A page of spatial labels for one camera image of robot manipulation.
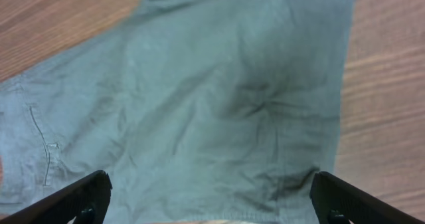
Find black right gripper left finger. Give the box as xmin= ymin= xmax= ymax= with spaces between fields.
xmin=1 ymin=170 xmax=112 ymax=224

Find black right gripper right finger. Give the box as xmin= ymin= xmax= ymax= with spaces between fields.
xmin=309 ymin=171 xmax=424 ymax=224

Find grey shorts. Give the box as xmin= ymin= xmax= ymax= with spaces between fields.
xmin=1 ymin=0 xmax=355 ymax=223

